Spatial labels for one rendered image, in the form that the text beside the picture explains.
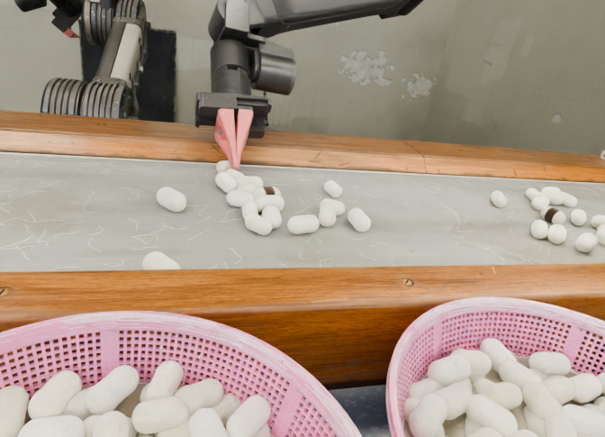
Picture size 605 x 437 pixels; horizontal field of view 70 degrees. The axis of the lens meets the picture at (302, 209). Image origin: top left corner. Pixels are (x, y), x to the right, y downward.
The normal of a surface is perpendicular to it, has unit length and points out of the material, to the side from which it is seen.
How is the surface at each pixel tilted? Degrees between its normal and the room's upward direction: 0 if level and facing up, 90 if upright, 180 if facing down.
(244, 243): 0
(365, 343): 90
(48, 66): 90
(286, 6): 55
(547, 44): 90
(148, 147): 45
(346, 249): 0
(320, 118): 91
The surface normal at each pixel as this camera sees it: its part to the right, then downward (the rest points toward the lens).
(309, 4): 0.43, -0.11
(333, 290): 0.15, -0.89
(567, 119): -0.94, 0.02
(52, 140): 0.27, -0.31
